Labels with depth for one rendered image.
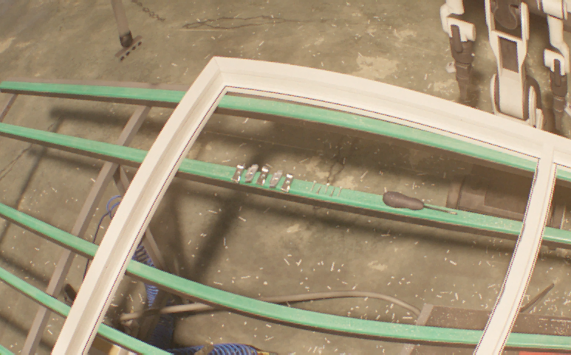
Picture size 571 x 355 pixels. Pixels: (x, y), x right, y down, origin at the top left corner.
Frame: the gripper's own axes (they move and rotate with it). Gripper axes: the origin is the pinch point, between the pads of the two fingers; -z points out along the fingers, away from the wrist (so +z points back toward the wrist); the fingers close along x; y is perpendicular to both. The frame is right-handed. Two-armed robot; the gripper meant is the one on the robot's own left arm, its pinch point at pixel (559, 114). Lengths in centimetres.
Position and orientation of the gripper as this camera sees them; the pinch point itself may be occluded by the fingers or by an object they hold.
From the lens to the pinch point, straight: 281.6
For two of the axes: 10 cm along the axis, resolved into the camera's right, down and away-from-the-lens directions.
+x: -4.3, 5.9, -6.8
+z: -1.1, -7.9, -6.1
